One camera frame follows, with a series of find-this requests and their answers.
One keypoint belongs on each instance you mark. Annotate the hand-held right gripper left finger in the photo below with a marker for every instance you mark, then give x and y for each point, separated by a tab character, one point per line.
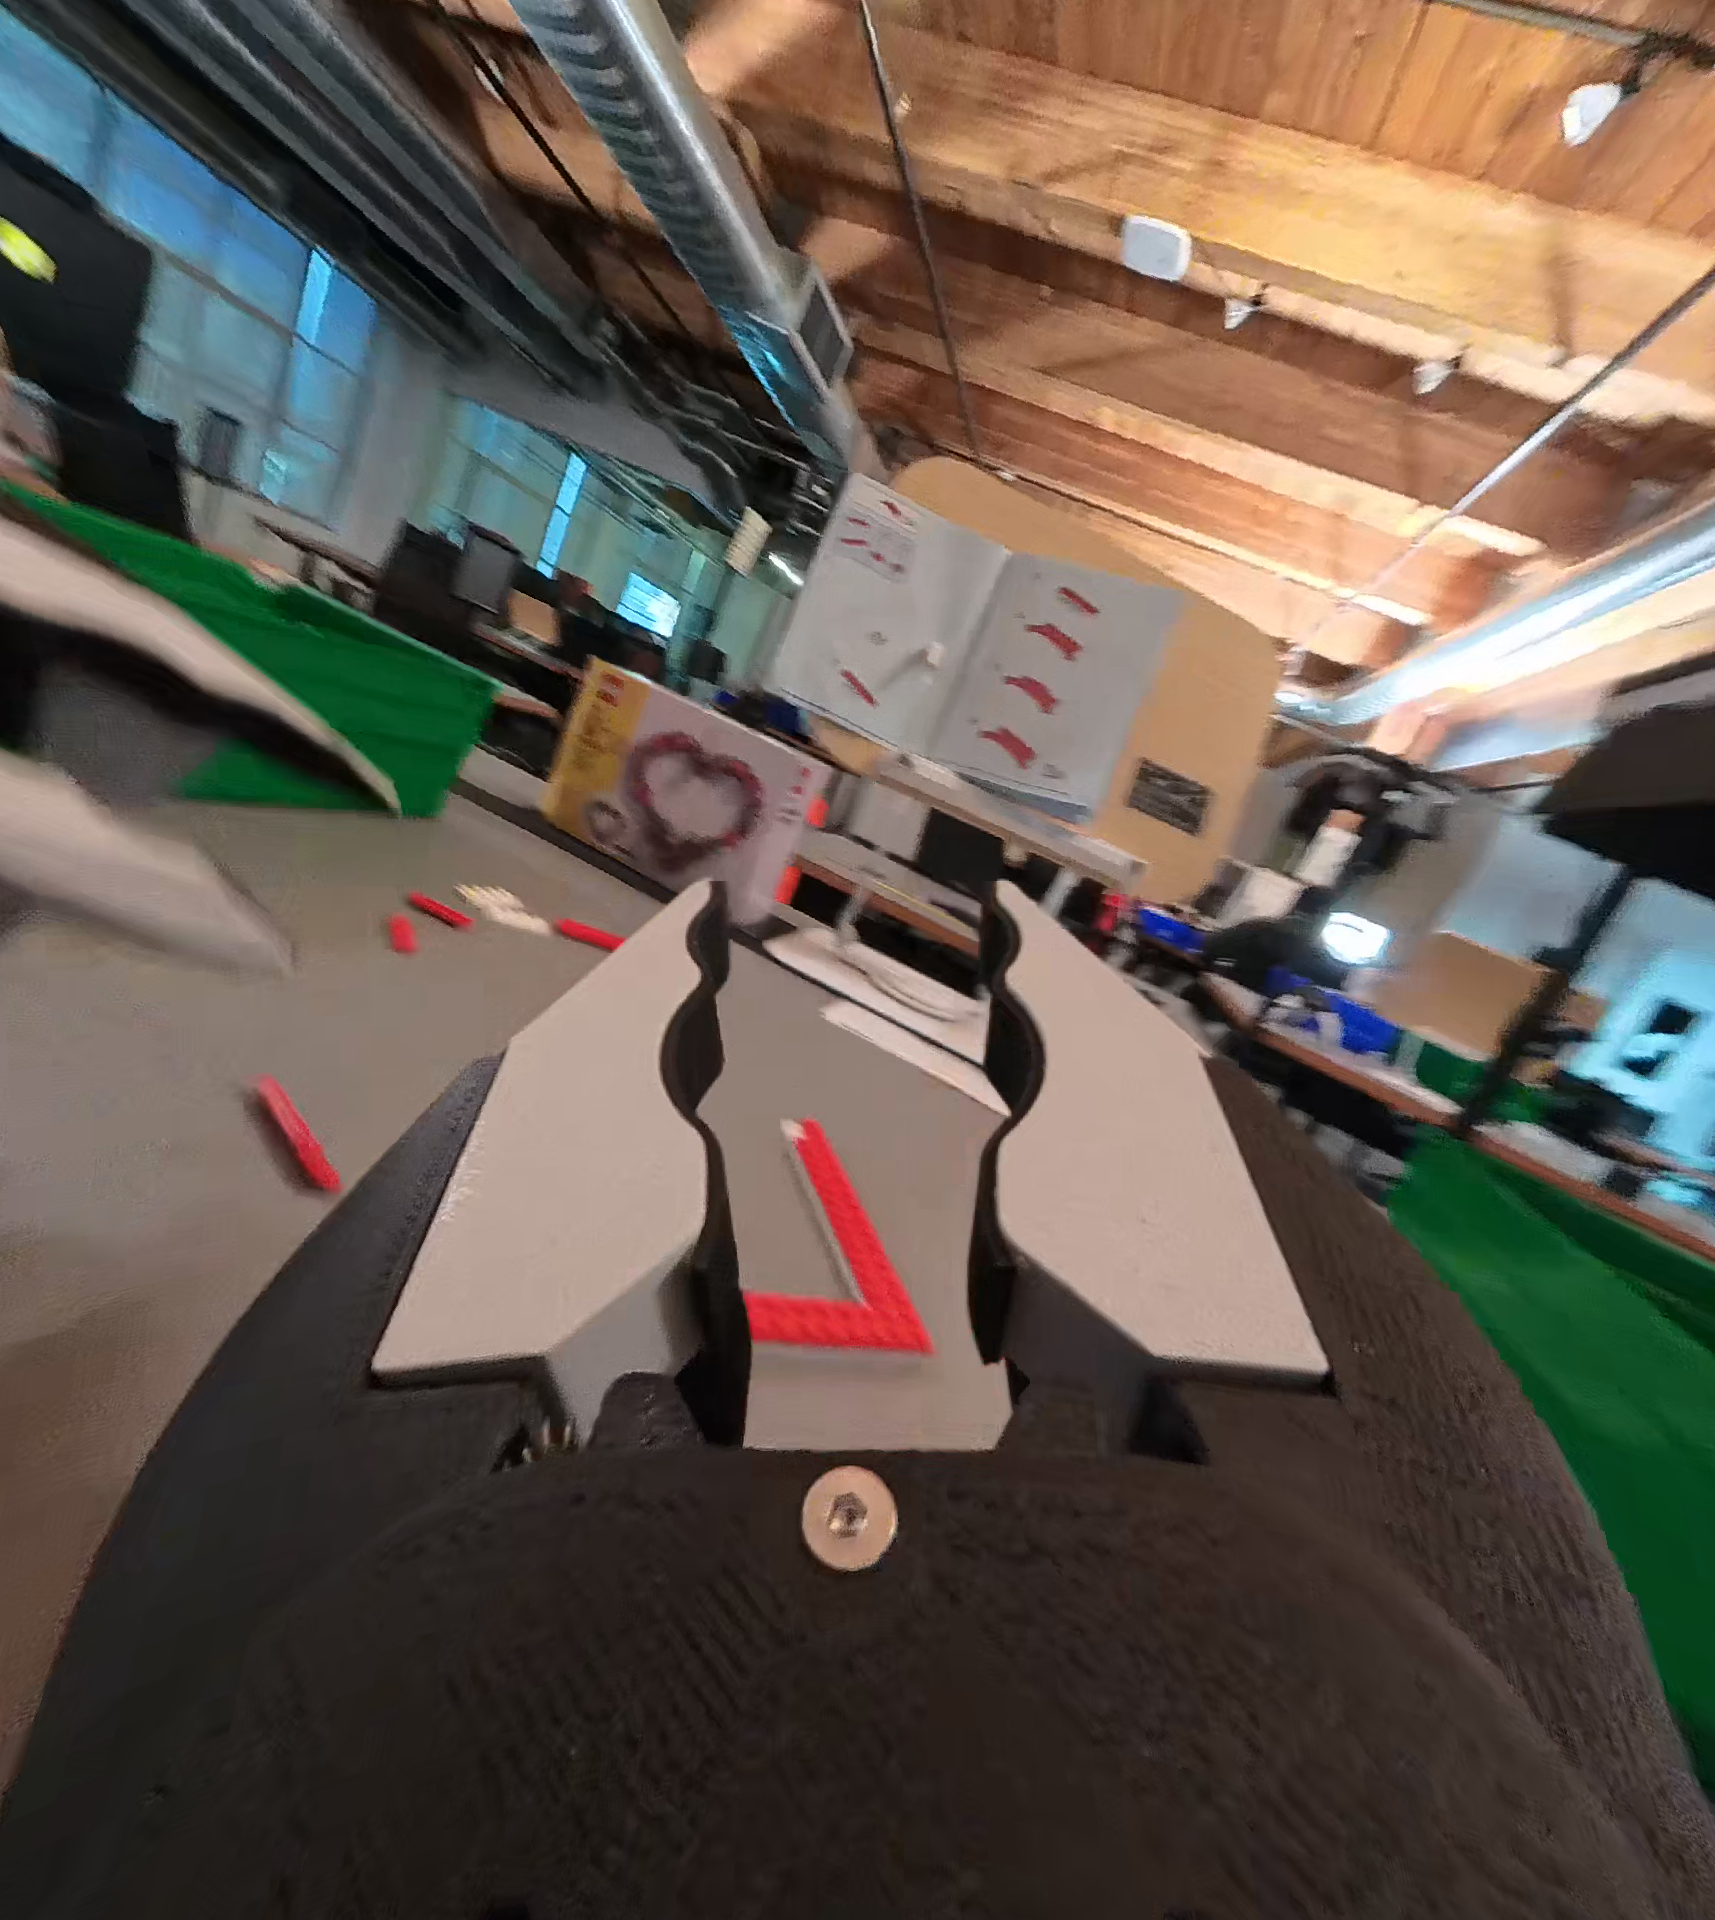
573	1201

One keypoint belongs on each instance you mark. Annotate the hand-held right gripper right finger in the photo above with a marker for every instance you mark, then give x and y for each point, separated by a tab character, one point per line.
1158	1201

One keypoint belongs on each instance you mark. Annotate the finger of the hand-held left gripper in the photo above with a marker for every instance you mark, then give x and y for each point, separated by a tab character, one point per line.
47	840
153	614

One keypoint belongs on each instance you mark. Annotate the red white lego assembly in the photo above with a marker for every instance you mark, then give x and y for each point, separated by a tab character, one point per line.
843	1304

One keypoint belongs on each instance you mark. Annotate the long red lego plate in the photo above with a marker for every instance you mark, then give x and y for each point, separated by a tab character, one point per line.
295	1132
589	933

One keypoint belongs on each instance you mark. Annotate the lego box with heart picture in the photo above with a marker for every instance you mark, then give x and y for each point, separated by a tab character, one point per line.
679	781

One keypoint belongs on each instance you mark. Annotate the open lego instruction booklet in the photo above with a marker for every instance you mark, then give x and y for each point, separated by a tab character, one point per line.
979	644

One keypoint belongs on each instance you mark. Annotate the green plastic bin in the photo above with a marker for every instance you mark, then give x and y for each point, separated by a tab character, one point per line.
1622	1424
347	674

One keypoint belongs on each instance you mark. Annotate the large black screen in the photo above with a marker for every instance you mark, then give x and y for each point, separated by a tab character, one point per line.
63	345

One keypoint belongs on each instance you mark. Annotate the white booklet stand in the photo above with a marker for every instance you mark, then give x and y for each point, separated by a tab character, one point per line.
873	969

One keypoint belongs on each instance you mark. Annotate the cardboard box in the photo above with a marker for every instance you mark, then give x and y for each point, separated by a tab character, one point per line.
1472	993

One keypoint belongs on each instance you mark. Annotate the long wooden desk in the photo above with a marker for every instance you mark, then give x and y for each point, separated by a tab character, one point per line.
1548	1155

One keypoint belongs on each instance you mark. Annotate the black monitor stand pole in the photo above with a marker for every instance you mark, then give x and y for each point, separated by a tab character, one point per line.
1548	990

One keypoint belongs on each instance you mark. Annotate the rounded plywood panel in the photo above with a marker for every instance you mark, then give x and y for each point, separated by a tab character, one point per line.
1226	674

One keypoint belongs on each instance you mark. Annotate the black monitor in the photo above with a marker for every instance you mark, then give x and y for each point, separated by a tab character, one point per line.
1698	795

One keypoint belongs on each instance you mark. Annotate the white ceiling sensor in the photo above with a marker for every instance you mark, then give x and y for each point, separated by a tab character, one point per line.
1154	248

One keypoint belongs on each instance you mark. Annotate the white track light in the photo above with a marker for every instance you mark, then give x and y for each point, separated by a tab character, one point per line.
1592	108

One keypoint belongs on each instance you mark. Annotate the small black wall sign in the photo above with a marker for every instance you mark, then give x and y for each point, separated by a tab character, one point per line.
1170	795

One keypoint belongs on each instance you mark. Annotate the silver ventilation duct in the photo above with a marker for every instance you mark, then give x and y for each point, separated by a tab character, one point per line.
1622	584
679	164

